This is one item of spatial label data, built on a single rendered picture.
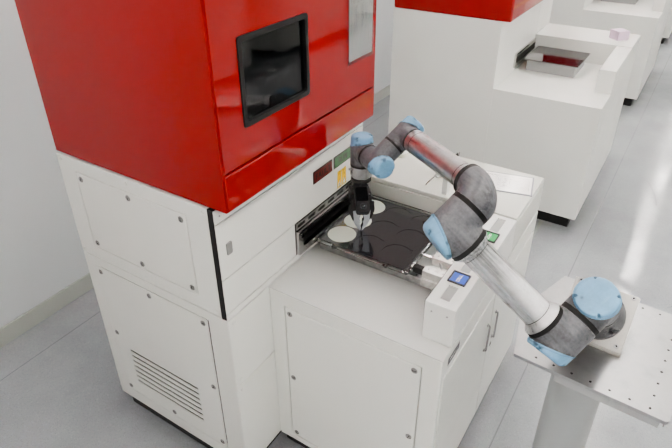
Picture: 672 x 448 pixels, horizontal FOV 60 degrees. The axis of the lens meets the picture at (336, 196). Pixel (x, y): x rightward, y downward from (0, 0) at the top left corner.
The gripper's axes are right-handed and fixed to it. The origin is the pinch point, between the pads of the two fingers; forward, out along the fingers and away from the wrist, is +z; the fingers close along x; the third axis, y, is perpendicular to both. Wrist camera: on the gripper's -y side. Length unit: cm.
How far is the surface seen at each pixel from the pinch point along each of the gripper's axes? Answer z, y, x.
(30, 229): 40, 83, 145
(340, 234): 1.3, -1.0, 7.6
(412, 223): 1.4, 1.9, -19.3
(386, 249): 1.4, -12.2, -6.4
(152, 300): 17, -8, 74
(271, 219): -14.9, -12.6, 31.6
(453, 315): -3, -52, -16
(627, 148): 91, 212, -260
